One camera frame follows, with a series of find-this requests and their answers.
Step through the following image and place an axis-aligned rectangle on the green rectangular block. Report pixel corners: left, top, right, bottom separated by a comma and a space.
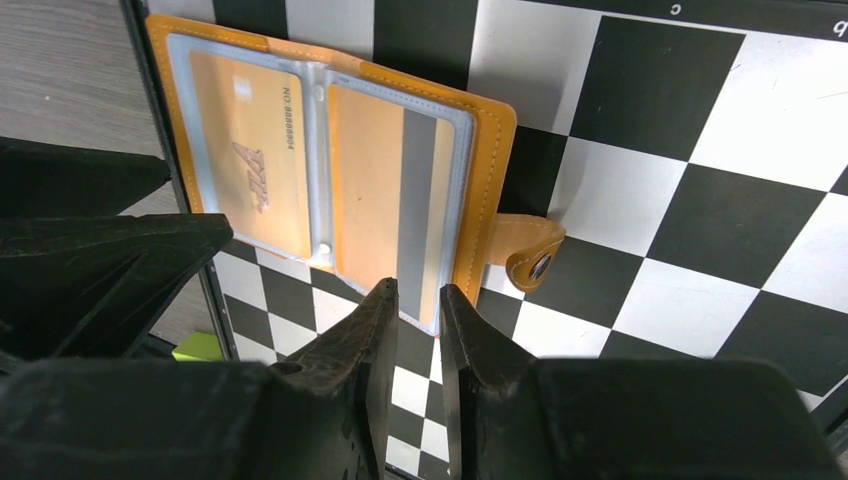
172, 331, 224, 362

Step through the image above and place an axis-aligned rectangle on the black white chessboard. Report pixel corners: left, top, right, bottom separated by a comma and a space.
119, 0, 848, 480

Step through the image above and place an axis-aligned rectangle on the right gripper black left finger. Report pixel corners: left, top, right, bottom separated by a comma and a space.
1, 278, 399, 479

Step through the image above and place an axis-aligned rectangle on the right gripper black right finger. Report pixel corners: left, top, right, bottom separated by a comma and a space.
440, 284, 842, 479

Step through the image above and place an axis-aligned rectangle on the gold VIP card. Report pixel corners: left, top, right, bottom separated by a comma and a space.
189, 50, 312, 258

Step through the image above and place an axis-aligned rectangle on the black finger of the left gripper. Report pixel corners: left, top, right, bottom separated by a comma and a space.
1, 214, 233, 361
1, 137, 171, 218

